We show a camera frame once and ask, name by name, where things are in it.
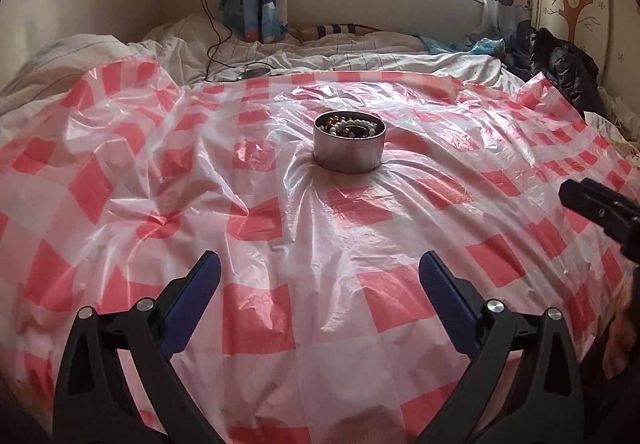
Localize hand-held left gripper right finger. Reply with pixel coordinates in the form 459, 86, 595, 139
415, 251, 586, 444

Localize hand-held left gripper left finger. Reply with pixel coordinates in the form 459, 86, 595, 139
52, 250, 223, 444

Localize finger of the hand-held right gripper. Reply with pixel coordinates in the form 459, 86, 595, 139
558, 177, 640, 267

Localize round metal tin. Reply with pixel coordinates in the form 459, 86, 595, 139
313, 112, 388, 175

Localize white pearl bracelet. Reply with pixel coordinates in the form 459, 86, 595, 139
330, 119, 379, 141

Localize white crumpled cloth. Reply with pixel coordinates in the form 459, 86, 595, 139
585, 88, 640, 145

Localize red white checkered plastic sheet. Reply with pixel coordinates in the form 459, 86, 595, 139
0, 61, 640, 444

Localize black plastic bag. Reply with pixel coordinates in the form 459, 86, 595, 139
502, 18, 601, 112

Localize blue plastic bag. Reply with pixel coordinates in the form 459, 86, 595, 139
420, 36, 506, 57

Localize white striped quilt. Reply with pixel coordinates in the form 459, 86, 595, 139
0, 14, 503, 125

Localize dark striped pillow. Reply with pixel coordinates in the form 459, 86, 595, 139
290, 22, 396, 42

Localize black charging cable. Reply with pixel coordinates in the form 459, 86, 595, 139
196, 0, 273, 80

